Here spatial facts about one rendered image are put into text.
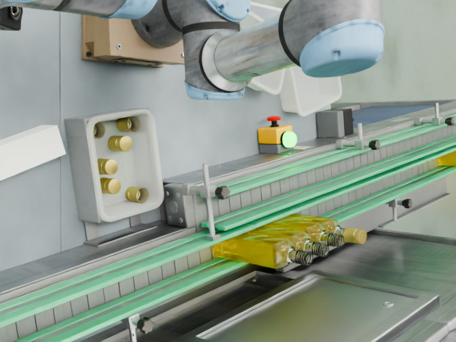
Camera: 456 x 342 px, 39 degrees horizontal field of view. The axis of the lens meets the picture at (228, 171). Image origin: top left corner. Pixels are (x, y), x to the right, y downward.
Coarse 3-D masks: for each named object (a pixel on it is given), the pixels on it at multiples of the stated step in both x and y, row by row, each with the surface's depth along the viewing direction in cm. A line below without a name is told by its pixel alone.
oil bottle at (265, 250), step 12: (228, 240) 146; (240, 240) 143; (252, 240) 141; (264, 240) 140; (276, 240) 139; (288, 240) 138; (216, 252) 149; (228, 252) 146; (240, 252) 144; (252, 252) 141; (264, 252) 138; (276, 252) 136; (264, 264) 139; (276, 264) 137; (288, 264) 137
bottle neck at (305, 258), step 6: (288, 252) 136; (294, 252) 135; (300, 252) 134; (306, 252) 133; (288, 258) 136; (294, 258) 134; (300, 258) 133; (306, 258) 133; (312, 258) 134; (306, 264) 133
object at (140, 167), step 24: (96, 120) 130; (144, 120) 141; (96, 144) 138; (144, 144) 143; (96, 168) 130; (120, 168) 143; (144, 168) 144; (96, 192) 131; (120, 192) 143; (120, 216) 135
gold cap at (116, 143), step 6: (114, 138) 139; (120, 138) 138; (126, 138) 138; (108, 144) 140; (114, 144) 139; (120, 144) 137; (126, 144) 139; (114, 150) 140; (120, 150) 139; (126, 150) 139
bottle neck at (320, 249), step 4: (308, 240) 141; (304, 244) 140; (308, 244) 139; (312, 244) 138; (316, 244) 138; (320, 244) 137; (324, 244) 137; (304, 248) 140; (308, 248) 139; (312, 248) 138; (316, 248) 137; (320, 248) 137; (324, 248) 139; (328, 248) 138; (312, 252) 138; (316, 252) 137; (320, 252) 137; (324, 252) 138
